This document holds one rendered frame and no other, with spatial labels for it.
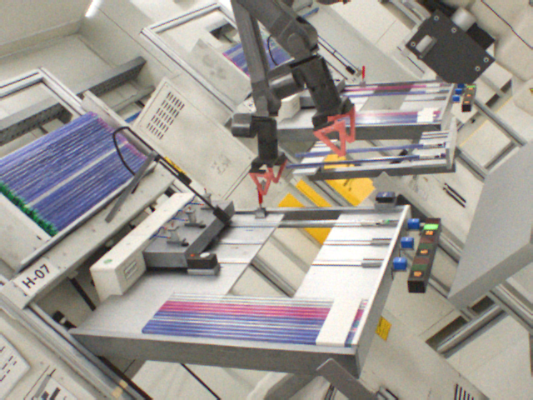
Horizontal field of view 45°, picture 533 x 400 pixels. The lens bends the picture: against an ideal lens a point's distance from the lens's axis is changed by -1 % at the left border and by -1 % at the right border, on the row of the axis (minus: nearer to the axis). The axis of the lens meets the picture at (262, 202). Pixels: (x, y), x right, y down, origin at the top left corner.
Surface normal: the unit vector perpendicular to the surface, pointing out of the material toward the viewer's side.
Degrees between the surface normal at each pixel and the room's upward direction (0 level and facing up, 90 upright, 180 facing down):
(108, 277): 90
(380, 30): 90
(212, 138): 90
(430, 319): 90
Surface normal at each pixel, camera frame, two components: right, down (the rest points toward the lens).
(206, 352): -0.35, 0.42
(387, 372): 0.56, -0.63
